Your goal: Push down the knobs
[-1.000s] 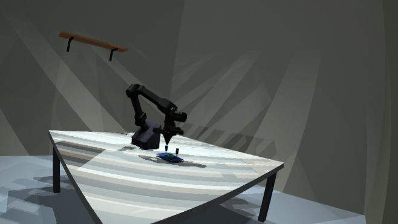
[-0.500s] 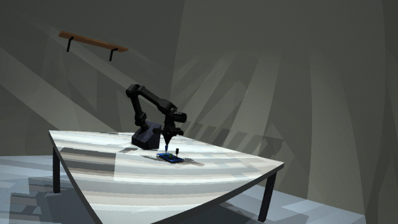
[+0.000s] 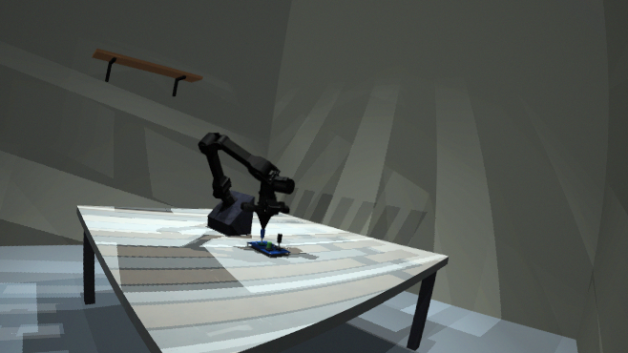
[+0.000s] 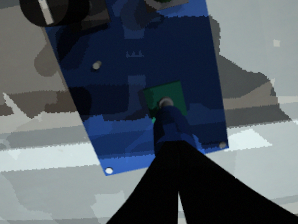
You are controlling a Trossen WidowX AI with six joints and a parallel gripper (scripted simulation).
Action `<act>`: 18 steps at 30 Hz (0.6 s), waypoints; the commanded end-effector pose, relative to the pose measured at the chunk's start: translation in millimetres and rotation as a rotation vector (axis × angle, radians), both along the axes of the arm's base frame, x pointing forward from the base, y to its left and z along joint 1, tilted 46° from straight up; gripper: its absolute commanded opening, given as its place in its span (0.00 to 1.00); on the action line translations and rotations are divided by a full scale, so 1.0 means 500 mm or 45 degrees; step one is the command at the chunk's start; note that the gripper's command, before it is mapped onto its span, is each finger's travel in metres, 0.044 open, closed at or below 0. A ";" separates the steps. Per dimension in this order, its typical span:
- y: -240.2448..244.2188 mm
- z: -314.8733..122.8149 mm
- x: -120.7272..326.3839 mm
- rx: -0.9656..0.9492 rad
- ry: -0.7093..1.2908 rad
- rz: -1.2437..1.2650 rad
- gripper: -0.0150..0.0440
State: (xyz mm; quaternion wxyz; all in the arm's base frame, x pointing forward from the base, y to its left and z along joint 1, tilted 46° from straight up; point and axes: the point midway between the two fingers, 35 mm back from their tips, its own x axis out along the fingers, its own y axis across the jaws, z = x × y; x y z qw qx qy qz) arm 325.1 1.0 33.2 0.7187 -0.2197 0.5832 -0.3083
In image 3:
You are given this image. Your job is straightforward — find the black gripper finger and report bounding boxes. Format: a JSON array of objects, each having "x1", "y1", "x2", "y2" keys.
[
  {"x1": 254, "y1": 210, "x2": 266, "y2": 229},
  {"x1": 264, "y1": 211, "x2": 276, "y2": 229}
]

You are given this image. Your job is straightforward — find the blue circuit board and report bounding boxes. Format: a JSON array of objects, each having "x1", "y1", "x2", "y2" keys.
[{"x1": 247, "y1": 229, "x2": 291, "y2": 258}]

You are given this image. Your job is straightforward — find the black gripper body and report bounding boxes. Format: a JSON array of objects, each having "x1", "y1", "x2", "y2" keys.
[{"x1": 241, "y1": 189, "x2": 289, "y2": 214}]

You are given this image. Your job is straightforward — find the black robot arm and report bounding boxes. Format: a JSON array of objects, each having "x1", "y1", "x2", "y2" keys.
[{"x1": 198, "y1": 133, "x2": 295, "y2": 215}]

